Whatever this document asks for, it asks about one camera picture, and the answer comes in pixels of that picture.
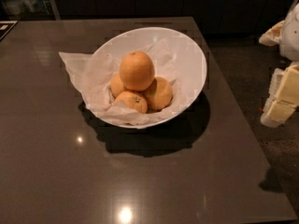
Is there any white ceramic bowl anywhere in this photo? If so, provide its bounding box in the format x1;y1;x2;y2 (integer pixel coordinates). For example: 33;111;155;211
103;27;206;129

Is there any left hidden orange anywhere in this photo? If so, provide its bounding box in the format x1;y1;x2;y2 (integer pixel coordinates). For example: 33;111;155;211
110;73;126;97

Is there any large top orange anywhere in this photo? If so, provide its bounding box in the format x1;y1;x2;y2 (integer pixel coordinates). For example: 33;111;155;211
120;50;155;91

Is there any orange in bowl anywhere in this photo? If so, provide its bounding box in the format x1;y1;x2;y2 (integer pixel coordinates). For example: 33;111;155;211
142;77;173;111
115;91;148;114

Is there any dark object at table corner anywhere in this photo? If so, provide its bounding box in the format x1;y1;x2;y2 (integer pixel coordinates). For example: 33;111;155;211
0;21;17;40

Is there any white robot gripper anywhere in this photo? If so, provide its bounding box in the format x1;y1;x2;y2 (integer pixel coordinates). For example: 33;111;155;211
259;4;299;128

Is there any white crumpled paper liner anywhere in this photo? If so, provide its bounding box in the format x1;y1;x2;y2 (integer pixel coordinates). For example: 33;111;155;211
60;39;187;127

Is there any right orange in bowl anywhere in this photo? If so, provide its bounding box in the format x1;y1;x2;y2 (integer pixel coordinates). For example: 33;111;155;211
142;77;173;111

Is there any glass cabinet in background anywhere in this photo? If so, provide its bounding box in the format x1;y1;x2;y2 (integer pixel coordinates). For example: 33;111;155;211
0;0;60;21

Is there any front orange in bowl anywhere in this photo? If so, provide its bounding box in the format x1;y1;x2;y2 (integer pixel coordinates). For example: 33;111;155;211
115;91;148;114

